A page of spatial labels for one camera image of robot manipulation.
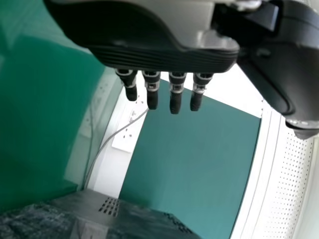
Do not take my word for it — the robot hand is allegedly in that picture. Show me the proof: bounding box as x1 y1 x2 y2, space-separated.
44 0 319 140

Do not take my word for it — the white socket strip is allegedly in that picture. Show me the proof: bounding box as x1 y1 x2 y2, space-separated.
111 99 149 153

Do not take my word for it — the thin grey cable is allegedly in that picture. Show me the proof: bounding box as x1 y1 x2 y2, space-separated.
83 108 150 191

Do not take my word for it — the white perforated cable duct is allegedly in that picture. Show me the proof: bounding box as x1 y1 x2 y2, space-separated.
238 99 319 239

